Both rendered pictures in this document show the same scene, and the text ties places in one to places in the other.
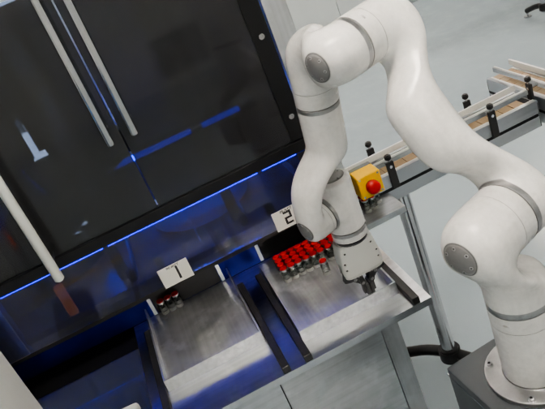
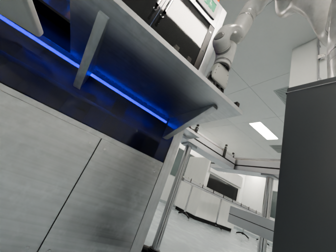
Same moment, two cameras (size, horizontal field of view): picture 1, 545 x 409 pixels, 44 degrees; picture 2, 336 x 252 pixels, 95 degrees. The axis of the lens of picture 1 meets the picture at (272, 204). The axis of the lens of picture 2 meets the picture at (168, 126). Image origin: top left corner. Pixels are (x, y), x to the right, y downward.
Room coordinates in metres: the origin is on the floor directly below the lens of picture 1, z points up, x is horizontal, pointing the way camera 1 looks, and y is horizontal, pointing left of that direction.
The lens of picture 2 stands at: (0.80, 0.17, 0.48)
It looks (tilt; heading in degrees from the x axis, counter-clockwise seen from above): 21 degrees up; 342
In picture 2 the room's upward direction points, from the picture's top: 22 degrees clockwise
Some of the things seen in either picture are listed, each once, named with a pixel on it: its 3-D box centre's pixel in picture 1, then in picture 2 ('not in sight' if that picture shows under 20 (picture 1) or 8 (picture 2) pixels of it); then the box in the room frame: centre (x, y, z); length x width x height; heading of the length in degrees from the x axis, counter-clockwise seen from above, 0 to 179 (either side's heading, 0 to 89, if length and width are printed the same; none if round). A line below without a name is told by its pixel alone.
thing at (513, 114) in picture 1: (433, 145); (204, 144); (1.84, -0.53, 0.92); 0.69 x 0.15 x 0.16; 98
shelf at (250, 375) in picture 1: (269, 316); (150, 84); (1.42, 0.12, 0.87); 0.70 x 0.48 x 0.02; 98
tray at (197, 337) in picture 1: (200, 324); not in sight; (1.47, 0.30, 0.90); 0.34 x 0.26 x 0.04; 8
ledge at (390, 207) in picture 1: (375, 208); (186, 133); (1.71, -0.28, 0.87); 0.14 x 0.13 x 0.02; 8
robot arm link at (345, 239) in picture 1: (349, 230); (221, 67); (1.30, -0.14, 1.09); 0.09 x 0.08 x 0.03; 98
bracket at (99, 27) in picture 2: not in sight; (87, 58); (1.38, 0.37, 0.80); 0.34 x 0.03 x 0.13; 8
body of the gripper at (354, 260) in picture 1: (356, 251); (218, 76); (1.30, -0.14, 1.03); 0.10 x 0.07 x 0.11; 98
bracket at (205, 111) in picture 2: not in sight; (185, 124); (1.44, -0.13, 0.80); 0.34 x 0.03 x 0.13; 8
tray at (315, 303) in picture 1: (323, 278); not in sight; (1.44, -0.05, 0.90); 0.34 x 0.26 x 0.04; 7
